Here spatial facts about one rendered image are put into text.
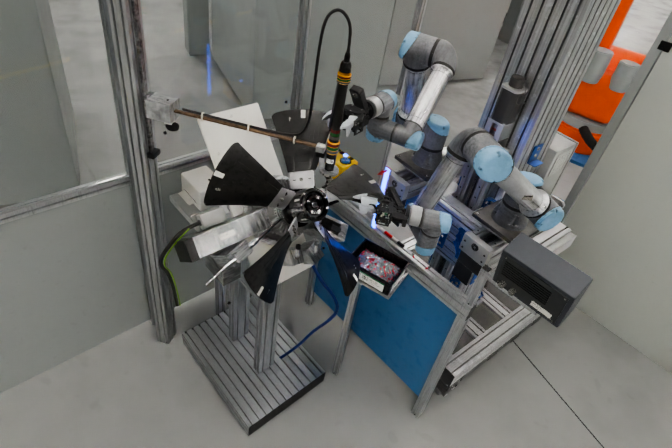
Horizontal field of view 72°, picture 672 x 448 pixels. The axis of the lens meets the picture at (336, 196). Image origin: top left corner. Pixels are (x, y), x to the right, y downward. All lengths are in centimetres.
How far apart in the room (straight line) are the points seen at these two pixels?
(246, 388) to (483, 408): 122
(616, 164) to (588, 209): 33
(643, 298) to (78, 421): 307
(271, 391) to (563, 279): 146
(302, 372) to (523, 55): 180
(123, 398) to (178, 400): 25
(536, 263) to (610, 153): 151
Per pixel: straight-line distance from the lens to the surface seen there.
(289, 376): 250
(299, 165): 167
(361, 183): 182
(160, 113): 175
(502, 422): 278
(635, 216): 313
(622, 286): 335
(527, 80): 210
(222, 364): 254
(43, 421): 265
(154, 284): 238
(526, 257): 166
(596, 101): 522
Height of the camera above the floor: 222
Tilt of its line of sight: 37 degrees down
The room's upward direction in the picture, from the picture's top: 10 degrees clockwise
